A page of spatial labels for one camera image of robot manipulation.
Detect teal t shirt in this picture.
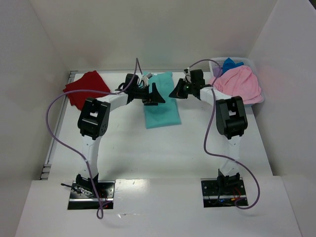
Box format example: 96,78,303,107
144,72,181,129

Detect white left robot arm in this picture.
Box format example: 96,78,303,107
76,73,165,196

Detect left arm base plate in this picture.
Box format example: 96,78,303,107
68,181,115,210

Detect red folded t shirt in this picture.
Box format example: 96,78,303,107
63,71,111,111

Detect blue t shirt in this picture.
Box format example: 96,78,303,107
222,58,244,74

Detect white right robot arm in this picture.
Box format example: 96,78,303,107
169,69,248,195

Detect pink t shirt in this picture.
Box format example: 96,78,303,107
214,66,264,105

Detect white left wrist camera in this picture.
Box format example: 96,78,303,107
140,73,153,87

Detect purple t shirt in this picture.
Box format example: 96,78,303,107
212,66,223,78

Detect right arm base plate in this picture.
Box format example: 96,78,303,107
201,179,248,208

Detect white plastic laundry basket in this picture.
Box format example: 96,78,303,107
209,57,264,106

